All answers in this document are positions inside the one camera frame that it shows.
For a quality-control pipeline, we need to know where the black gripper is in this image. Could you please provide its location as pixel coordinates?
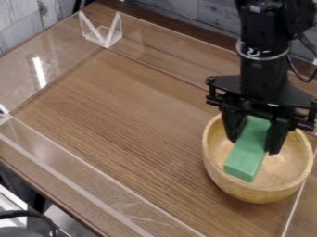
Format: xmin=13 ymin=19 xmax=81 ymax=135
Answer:
xmin=205 ymin=55 xmax=317 ymax=155

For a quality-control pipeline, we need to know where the green rectangular block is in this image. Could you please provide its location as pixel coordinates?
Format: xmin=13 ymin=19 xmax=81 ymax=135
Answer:
xmin=223 ymin=117 xmax=270 ymax=182

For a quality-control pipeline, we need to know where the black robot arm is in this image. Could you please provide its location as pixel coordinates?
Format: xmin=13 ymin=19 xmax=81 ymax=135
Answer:
xmin=205 ymin=0 xmax=317 ymax=155

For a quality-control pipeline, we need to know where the light wooden bowl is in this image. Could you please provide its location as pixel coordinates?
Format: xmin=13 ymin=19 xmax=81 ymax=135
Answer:
xmin=201 ymin=115 xmax=314 ymax=204

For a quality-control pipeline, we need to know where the clear acrylic tray wall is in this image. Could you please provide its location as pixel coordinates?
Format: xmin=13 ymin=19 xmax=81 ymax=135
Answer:
xmin=0 ymin=4 xmax=317 ymax=237

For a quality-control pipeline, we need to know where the clear acrylic corner bracket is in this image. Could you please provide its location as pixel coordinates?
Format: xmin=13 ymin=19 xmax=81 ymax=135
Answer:
xmin=77 ymin=12 xmax=122 ymax=49

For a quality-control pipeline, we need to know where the black cable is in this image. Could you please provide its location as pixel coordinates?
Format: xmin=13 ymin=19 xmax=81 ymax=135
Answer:
xmin=0 ymin=209 xmax=61 ymax=237

